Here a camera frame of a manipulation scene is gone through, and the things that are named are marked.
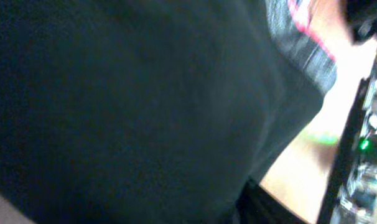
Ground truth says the black leggings red waistband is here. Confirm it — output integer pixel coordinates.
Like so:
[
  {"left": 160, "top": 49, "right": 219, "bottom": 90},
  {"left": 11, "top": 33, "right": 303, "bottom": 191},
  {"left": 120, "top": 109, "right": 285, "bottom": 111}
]
[{"left": 0, "top": 0, "right": 337, "bottom": 223}]

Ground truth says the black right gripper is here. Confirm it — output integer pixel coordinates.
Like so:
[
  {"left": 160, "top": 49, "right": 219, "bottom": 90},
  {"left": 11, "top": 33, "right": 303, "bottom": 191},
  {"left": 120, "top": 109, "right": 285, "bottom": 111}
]
[{"left": 317, "top": 53, "right": 377, "bottom": 224}]

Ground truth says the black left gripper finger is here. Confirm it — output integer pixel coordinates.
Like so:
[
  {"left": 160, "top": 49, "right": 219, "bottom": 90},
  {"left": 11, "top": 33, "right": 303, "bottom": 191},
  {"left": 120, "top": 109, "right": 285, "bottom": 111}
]
[{"left": 236, "top": 179, "right": 305, "bottom": 224}]

